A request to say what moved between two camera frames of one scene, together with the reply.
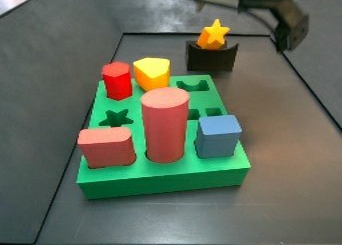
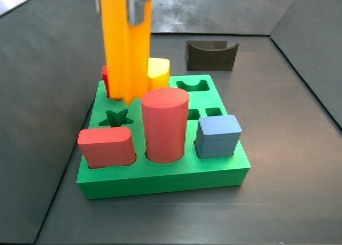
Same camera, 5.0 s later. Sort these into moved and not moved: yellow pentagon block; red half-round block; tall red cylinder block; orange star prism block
Moved: orange star prism block
Not moved: red half-round block; yellow pentagon block; tall red cylinder block
